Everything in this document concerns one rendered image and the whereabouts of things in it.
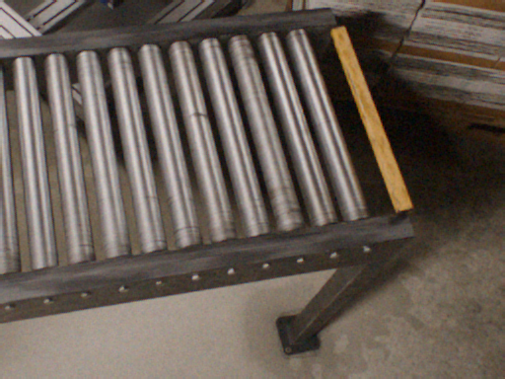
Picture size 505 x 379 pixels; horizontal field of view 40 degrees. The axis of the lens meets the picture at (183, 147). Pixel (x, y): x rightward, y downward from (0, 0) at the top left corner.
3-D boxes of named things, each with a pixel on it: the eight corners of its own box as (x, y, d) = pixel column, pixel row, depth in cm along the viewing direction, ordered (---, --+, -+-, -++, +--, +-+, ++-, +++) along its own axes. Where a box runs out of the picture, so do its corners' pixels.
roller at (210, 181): (186, 50, 150) (191, 36, 146) (236, 254, 128) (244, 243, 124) (165, 50, 149) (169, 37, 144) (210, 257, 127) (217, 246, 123)
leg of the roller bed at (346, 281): (304, 322, 200) (385, 234, 140) (309, 341, 197) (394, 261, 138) (285, 325, 199) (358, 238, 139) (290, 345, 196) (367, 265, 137)
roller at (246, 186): (215, 47, 151) (222, 33, 147) (268, 249, 129) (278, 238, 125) (193, 47, 149) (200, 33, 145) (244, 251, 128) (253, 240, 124)
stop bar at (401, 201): (343, 31, 150) (346, 25, 148) (412, 213, 130) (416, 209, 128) (329, 32, 149) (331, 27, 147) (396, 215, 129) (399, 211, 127)
